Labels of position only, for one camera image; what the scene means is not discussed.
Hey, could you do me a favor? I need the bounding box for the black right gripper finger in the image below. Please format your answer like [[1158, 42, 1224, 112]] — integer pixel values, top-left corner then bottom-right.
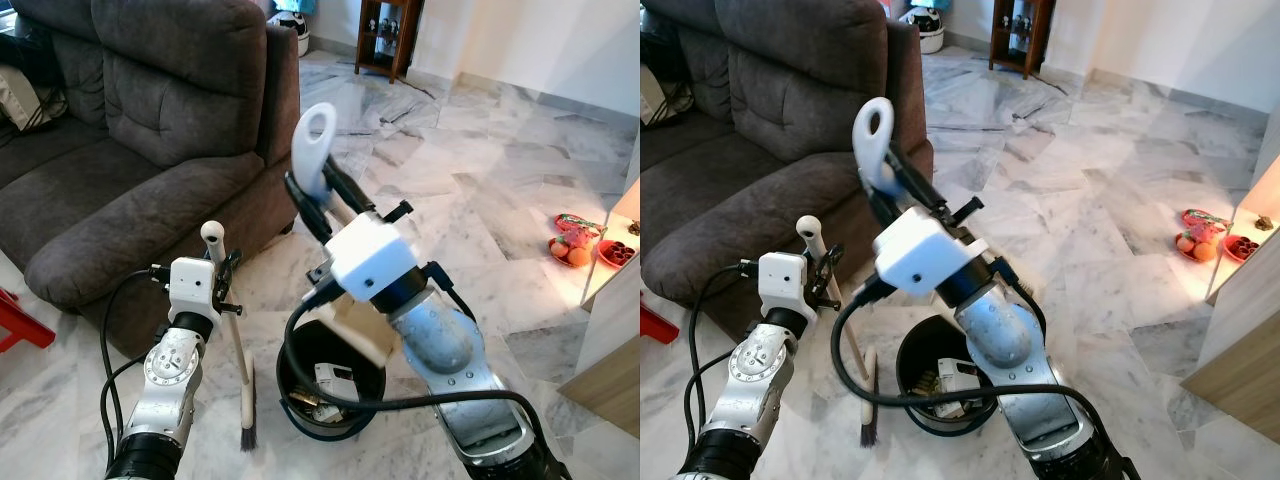
[[322, 160, 376, 216], [893, 150, 946, 213], [286, 172, 336, 243], [868, 183, 906, 236]]

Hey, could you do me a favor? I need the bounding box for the white long-handled dustpan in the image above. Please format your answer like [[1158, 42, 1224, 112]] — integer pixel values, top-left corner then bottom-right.
[[290, 102, 396, 361], [852, 97, 898, 201]]

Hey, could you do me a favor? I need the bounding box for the white broom with dark bristles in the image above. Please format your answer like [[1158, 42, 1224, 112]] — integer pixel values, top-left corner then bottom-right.
[[200, 220, 263, 456], [795, 215, 883, 448]]

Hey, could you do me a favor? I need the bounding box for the black round bin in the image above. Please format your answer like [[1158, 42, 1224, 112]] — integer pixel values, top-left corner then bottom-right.
[[895, 315, 991, 436], [275, 320, 389, 441]]

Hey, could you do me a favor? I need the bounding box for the white box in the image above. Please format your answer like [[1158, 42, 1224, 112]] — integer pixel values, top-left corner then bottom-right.
[[313, 362, 361, 403], [935, 358, 986, 401]]

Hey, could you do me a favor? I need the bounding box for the dark grey fabric sofa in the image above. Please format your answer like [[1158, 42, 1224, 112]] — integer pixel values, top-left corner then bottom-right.
[[640, 0, 936, 351], [0, 0, 303, 356]]

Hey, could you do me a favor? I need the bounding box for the white black round appliance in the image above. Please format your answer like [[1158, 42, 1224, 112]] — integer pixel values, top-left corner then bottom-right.
[[900, 5, 946, 54], [268, 8, 311, 56]]

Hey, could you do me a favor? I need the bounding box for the dark wooden shelf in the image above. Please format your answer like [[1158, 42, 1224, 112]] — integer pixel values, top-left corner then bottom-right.
[[990, 0, 1056, 79], [355, 0, 426, 83]]

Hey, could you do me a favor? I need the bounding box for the red stool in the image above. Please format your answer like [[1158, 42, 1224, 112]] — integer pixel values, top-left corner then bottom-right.
[[0, 288, 56, 353], [640, 303, 681, 344]]

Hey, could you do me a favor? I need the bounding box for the white wood cabinet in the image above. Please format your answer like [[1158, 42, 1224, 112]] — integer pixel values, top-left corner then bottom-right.
[[558, 180, 641, 439], [1180, 100, 1280, 416]]

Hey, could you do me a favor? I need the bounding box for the red fruit tray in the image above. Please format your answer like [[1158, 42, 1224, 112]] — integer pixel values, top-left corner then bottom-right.
[[1175, 208, 1236, 263], [548, 213, 606, 269]]

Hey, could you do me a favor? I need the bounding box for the beige bag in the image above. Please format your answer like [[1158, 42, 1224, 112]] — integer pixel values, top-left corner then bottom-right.
[[640, 65, 696, 126], [0, 65, 66, 131]]

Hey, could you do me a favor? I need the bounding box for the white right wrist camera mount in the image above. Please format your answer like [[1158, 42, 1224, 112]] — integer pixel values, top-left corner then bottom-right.
[[875, 208, 991, 299], [328, 212, 421, 301]]

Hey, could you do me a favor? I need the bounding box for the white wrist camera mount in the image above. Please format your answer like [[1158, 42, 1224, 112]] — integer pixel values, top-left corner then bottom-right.
[[328, 212, 421, 301], [875, 208, 991, 299], [168, 257, 221, 319], [758, 252, 809, 313]]

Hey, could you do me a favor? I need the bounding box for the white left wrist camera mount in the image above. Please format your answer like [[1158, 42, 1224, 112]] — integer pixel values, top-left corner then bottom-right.
[[168, 257, 221, 319], [758, 252, 809, 313]]

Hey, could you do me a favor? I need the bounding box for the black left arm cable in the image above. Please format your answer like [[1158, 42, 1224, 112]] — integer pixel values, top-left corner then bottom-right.
[[98, 265, 166, 471], [683, 262, 751, 451]]

